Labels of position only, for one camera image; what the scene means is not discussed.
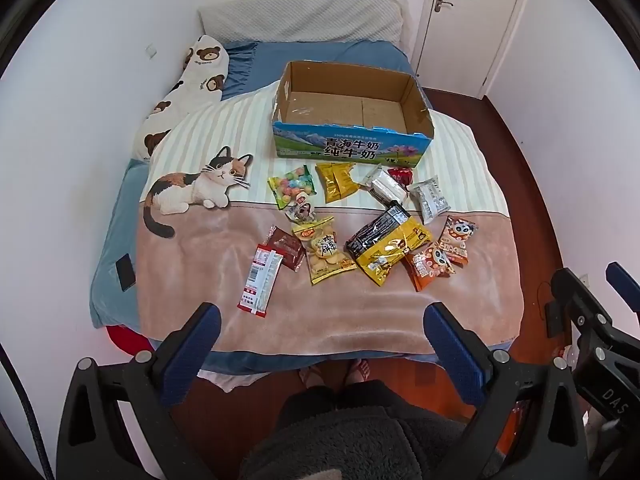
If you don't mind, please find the grey white pillow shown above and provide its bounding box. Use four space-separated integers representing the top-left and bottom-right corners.
197 0 407 44

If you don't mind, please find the person's left foot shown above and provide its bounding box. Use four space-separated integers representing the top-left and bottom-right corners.
297 363 327 392

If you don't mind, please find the cat print blanket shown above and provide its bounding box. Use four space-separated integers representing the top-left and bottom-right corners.
136 80 525 357

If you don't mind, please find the colourful candy bag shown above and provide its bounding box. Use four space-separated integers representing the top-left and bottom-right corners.
268 165 319 210

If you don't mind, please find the long red white snack packet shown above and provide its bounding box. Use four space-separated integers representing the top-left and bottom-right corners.
236 243 285 317

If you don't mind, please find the orange panda snack packet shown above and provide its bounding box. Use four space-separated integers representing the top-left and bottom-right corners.
438 215 479 267
403 242 457 294

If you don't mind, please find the bear print pillow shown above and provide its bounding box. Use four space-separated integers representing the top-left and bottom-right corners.
132 34 231 162

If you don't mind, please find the blue printed cardboard box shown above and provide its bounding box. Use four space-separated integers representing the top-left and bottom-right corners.
271 61 435 168

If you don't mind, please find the grey white snack packet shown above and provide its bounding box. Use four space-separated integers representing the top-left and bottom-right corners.
409 176 453 225

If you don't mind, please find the person's right foot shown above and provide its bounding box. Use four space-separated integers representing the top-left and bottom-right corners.
343 361 374 390

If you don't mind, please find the person's foot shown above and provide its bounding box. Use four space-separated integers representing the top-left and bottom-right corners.
297 363 327 392
343 361 374 390

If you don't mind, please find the gold yellow snack packet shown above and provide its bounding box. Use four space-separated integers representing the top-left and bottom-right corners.
315 161 362 205

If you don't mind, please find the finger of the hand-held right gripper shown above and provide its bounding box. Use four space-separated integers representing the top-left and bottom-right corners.
545 267 615 338
605 261 640 313

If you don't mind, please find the white cloth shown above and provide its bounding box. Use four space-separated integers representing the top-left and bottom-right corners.
199 367 273 394

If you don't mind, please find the silver snack packet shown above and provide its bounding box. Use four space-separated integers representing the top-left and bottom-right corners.
362 167 412 206

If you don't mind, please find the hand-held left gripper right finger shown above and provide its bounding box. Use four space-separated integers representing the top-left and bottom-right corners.
422 302 588 480

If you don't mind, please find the yellow biscuit bag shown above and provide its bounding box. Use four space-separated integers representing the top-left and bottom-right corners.
292 215 357 286

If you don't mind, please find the black phone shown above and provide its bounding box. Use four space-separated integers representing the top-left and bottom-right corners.
115 254 137 292

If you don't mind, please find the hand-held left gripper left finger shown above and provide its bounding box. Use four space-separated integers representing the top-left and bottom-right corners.
56 302 223 480

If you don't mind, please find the black yellow snack bag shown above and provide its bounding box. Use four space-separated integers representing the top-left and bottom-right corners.
345 203 434 287

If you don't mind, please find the white door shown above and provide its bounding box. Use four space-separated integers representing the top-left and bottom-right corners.
414 0 532 98

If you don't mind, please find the thin black floor cable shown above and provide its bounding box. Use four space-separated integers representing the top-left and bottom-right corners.
536 281 552 320

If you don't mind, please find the dark brown snack packet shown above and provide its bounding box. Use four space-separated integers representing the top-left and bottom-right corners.
263 225 306 272

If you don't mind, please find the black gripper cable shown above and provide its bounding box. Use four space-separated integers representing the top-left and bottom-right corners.
0 342 56 480

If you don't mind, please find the small brown white snack packet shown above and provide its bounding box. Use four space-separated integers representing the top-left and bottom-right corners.
286 200 316 224

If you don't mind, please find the red round object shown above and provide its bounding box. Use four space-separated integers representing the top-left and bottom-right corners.
104 324 152 357

